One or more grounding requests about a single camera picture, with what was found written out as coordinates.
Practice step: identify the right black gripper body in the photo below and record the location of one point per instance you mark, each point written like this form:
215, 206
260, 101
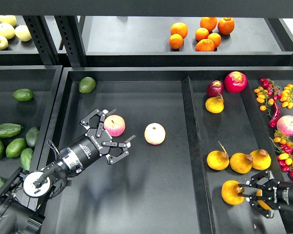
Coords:
280, 194

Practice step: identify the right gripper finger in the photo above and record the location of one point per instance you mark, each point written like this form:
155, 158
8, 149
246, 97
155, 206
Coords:
253, 201
253, 182

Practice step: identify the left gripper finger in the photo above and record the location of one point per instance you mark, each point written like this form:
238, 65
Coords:
95, 119
117, 150

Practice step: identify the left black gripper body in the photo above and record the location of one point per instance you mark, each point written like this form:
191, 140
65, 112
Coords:
85, 150

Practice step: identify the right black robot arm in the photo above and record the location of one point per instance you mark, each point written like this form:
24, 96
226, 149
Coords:
275, 194

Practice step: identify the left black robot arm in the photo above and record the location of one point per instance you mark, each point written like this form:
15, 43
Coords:
24, 196

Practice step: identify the yellow pear under right arm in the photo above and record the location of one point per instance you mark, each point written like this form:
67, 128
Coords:
261, 202

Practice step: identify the green avocado top of tray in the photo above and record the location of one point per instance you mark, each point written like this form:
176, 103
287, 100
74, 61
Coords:
87, 85

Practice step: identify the green avocado lower cluster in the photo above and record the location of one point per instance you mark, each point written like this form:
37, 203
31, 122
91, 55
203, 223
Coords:
26, 158

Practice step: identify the green avocado cluster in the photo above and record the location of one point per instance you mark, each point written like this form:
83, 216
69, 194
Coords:
26, 158
15, 148

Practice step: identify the dark green avocado upright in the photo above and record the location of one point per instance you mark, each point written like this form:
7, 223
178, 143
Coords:
31, 136

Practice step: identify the green avocado middle cluster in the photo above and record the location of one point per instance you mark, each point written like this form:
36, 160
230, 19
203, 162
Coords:
15, 148

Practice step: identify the green avocado left tray top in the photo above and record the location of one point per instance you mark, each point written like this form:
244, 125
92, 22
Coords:
23, 94

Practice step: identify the pale yellow pear right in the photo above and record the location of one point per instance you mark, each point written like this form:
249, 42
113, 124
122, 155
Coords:
22, 33

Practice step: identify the pale yellow pear middle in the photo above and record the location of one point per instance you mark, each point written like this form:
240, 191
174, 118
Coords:
7, 30

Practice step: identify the pale yellow pear top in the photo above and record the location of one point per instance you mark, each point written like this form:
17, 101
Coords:
10, 19

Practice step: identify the mixed cherry tomato cluster lower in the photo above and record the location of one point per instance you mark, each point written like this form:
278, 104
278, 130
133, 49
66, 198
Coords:
283, 146

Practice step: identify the pink red apple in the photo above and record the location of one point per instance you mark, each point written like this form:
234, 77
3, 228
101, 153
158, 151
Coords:
115, 125

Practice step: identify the red chili pepper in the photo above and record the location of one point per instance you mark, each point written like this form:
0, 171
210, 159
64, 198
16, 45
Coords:
276, 115

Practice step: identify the pale pink apple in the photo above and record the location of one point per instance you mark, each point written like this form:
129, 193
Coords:
155, 134

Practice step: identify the pink apple far right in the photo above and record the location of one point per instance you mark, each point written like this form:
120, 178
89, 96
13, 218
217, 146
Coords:
285, 125

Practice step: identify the black left tray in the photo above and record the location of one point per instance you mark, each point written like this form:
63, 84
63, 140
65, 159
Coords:
43, 81

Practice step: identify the black tray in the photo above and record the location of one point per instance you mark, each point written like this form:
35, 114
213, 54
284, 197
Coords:
166, 188
43, 81

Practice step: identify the orange cherry tomato cluster right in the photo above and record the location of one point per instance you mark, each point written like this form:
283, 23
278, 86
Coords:
287, 96

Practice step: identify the orange cherry tomato cluster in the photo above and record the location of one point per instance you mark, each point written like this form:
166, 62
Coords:
264, 98
287, 96

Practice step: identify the black center tray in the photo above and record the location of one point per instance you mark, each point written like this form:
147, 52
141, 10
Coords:
166, 188

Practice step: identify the orange cherry tomato cluster left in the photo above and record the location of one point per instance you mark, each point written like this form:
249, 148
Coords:
264, 98

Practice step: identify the red cherry tomato cluster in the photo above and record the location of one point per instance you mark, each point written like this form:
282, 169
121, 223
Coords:
269, 89

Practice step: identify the black shelf rack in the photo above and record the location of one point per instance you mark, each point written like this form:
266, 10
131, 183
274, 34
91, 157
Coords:
128, 33

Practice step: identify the red apple right tray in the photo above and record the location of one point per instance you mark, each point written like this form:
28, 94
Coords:
235, 82

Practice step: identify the dark red small apple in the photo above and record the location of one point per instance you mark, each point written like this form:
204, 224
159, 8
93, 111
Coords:
215, 88

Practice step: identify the orange on shelf lower left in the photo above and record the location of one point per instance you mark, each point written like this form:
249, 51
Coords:
176, 41

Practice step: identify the orange on shelf far left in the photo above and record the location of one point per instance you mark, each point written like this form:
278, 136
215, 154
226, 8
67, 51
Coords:
179, 28

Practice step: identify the orange on shelf front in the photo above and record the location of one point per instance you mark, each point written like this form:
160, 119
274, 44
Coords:
205, 45

